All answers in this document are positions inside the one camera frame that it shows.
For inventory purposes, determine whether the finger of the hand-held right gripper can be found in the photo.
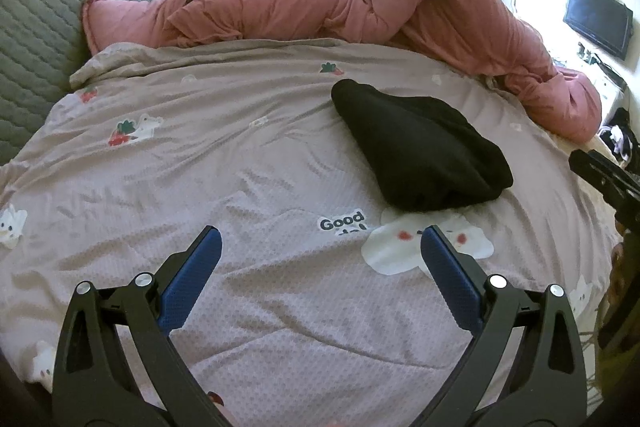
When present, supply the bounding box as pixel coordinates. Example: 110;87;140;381
569;149;640;195
597;186;640;220

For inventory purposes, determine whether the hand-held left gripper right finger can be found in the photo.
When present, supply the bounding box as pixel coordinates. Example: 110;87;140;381
420;225;587;427

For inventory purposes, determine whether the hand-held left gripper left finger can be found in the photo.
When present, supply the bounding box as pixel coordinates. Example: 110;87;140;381
51;225;223;427

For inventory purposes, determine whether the black sweater with orange cuffs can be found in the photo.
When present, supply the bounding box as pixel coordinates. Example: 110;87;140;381
331;78;515;212

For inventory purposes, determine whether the cream mattress cover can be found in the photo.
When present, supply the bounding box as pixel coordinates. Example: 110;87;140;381
547;129;623;238

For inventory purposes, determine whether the white cabinet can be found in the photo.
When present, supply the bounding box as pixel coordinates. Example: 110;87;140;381
575;42;628;142

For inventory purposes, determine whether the lilac printed bed sheet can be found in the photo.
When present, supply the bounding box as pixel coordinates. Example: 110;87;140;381
0;38;623;427

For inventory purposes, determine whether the yellow-green cloth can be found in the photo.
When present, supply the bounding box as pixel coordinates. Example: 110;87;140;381
595;337;631;400

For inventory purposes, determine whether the black flat screen monitor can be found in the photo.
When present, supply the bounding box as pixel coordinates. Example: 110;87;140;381
562;0;635;61

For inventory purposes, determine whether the pink comforter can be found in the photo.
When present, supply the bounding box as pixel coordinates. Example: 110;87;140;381
81;0;603;142

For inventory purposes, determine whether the grey quilted headboard cover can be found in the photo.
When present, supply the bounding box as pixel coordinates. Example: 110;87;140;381
0;0;201;168

